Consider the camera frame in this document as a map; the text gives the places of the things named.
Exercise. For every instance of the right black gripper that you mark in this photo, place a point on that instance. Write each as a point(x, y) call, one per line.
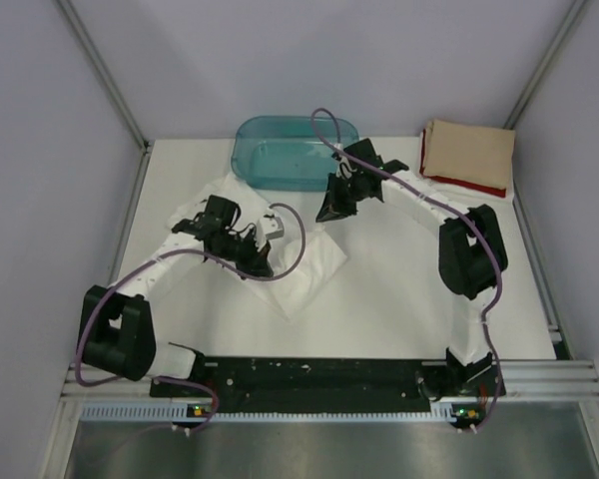
point(332, 207)

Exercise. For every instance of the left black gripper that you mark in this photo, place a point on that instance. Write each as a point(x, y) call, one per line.
point(257, 262)

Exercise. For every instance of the white t shirt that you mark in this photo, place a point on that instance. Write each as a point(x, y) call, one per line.
point(453, 190)
point(310, 263)

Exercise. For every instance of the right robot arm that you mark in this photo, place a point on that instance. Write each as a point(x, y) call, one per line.
point(471, 257)

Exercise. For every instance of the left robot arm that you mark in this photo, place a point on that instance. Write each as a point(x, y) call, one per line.
point(117, 330)

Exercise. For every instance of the teal plastic basin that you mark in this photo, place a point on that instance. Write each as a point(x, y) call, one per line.
point(281, 153)

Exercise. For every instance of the folded white t shirt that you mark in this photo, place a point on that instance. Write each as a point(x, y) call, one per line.
point(453, 190)

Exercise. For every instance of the folded beige t shirt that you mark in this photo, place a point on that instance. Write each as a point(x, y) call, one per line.
point(480, 155)

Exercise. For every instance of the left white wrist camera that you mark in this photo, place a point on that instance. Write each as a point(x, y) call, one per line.
point(268, 227)

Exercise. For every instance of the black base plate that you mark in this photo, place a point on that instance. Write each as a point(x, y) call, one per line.
point(343, 385)

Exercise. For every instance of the left aluminium frame post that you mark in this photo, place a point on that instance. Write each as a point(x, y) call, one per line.
point(101, 71)

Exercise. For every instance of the aluminium frame post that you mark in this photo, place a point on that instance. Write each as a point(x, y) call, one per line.
point(566, 29)
point(101, 71)

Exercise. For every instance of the right aluminium frame post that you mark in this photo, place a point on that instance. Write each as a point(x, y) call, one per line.
point(566, 29)

